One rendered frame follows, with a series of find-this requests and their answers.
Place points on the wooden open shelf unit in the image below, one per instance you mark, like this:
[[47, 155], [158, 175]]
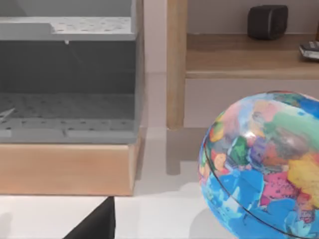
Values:
[[224, 62]]

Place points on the black rounded box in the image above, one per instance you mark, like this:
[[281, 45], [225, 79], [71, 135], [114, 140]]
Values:
[[268, 22]]

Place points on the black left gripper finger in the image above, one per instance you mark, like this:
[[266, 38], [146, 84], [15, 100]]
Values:
[[99, 221]]

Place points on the black and silver device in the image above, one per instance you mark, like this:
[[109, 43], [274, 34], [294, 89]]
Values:
[[310, 51]]

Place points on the colourful world globe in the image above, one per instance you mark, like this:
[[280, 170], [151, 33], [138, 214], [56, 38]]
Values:
[[264, 169]]

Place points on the pale wooden drawer front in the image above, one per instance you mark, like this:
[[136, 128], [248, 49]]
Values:
[[64, 169]]

